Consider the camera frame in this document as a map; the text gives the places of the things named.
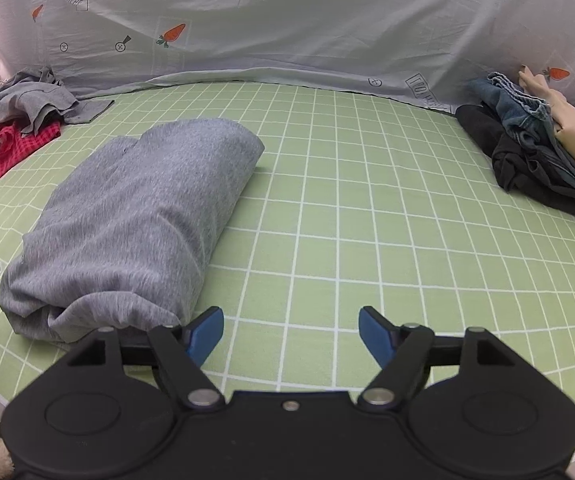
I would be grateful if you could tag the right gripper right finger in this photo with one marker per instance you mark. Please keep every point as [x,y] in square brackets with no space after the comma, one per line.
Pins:
[402,353]

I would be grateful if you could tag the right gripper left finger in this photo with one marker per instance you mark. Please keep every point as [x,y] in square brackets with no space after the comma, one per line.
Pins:
[179,353]

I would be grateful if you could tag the light grey sweatpants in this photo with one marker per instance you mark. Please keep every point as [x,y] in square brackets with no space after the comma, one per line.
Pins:
[125,240]

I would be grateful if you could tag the red checked shirt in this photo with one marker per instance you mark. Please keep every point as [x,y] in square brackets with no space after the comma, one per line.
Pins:
[16,147]

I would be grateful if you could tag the green checked mat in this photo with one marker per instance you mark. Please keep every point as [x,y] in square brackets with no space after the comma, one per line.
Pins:
[355,201]

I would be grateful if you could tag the dark grey shirt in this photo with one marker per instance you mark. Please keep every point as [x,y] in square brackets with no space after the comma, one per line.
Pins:
[35,94]

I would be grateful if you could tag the black folded garment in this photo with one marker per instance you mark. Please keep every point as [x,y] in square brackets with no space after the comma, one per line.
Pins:
[515,169]

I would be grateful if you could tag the blue folded jeans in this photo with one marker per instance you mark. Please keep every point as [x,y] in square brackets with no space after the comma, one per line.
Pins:
[527,120]

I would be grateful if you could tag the grey carrot print sheet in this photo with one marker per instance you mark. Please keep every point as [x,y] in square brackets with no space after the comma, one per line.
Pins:
[422,52]

